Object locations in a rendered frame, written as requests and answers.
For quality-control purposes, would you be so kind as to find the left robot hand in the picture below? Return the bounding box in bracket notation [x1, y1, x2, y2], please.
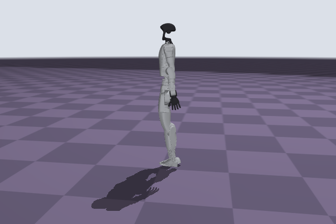
[168, 90, 181, 110]

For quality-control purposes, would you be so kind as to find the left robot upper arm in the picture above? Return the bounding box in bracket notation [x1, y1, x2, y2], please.
[163, 45, 175, 75]

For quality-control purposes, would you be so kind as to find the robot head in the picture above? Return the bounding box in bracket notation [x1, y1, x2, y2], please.
[160, 23, 176, 44]

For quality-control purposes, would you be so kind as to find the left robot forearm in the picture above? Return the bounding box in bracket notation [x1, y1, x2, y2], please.
[167, 67, 176, 96]

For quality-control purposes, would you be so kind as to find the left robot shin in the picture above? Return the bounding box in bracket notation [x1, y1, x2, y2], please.
[164, 126, 177, 162]

